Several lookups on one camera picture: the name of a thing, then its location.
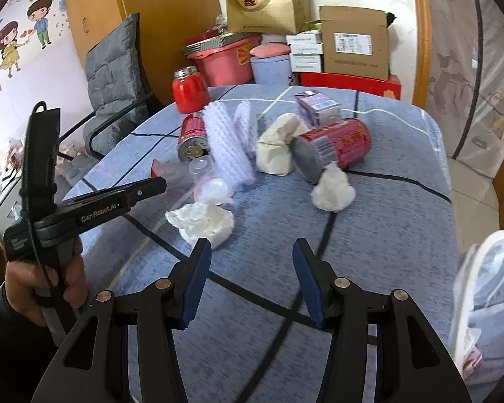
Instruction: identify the pink plastic bucket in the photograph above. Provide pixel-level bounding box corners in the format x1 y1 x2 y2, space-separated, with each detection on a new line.
187 36 263 88

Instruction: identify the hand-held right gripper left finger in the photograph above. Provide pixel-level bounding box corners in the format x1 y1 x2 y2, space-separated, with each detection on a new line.
31 237 213 403

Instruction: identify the small clear plastic cup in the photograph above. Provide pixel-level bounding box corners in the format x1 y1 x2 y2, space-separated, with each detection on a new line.
188 155 215 178

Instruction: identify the white trash bin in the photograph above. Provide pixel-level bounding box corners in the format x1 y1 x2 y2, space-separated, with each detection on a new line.
448 230 504 387

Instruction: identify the large red can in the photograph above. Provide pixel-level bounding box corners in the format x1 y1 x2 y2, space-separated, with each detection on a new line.
290 118 372 184

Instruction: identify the printed mesh door curtain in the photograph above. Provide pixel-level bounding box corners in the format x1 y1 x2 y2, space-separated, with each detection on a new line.
420 0 504 177

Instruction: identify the white tissue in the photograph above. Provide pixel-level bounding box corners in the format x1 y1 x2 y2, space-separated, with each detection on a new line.
165 200 236 249
311 163 357 212

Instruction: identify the brown paper bag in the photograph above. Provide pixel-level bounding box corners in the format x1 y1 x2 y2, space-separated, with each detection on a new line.
222 0 314 37

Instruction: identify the brown cardboard box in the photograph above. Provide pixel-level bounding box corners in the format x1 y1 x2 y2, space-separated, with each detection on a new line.
319 5 398 82

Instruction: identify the clear bin liner bag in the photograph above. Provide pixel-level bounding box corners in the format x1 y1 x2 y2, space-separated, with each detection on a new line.
453 241 504 372

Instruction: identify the cream paper wad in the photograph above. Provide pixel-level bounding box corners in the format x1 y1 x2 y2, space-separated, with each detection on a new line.
256 113 310 176

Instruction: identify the blue container with pink lid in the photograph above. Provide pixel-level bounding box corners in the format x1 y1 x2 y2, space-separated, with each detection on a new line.
249 43 297 86

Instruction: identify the cartoon wall sticker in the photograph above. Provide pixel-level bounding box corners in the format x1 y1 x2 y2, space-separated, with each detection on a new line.
0 0 73 93

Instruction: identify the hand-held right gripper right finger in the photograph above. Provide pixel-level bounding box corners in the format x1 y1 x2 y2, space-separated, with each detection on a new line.
292 237 473 403

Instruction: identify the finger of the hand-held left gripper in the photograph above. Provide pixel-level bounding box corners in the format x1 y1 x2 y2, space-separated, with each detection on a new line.
122 176 168 207

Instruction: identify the red jar with metal lid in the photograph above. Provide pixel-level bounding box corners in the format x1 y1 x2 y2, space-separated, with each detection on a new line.
172 67 211 114

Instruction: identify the striped flat box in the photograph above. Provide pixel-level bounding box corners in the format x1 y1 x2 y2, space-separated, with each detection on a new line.
182 31 262 57

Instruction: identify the wooden door frame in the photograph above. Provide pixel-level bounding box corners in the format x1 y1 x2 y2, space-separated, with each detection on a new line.
406 0 434 108

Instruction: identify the person's left hand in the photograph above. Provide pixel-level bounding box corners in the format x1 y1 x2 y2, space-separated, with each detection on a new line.
3 238 87 329

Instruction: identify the flat red box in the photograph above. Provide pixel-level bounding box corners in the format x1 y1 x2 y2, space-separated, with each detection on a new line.
300 71 403 101

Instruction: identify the purple carton box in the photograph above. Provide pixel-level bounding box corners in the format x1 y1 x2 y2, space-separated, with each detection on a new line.
294 90 343 127

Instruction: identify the small white box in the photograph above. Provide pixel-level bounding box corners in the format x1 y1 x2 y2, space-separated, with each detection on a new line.
285 34 324 45
289 53 323 73
288 43 324 55

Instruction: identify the small red can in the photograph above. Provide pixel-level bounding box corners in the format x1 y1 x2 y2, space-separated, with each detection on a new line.
177 112 211 164

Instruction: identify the narrow white foam net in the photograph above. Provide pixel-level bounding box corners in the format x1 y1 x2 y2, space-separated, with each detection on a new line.
234 101 258 161

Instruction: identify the black chair frame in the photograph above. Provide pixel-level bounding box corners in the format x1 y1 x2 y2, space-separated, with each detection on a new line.
59 90 162 162

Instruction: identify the large white foam net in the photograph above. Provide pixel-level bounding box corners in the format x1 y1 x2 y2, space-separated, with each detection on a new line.
201 101 257 192

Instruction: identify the grey padded chair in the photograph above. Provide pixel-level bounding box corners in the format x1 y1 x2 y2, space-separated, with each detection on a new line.
82 12 152 160

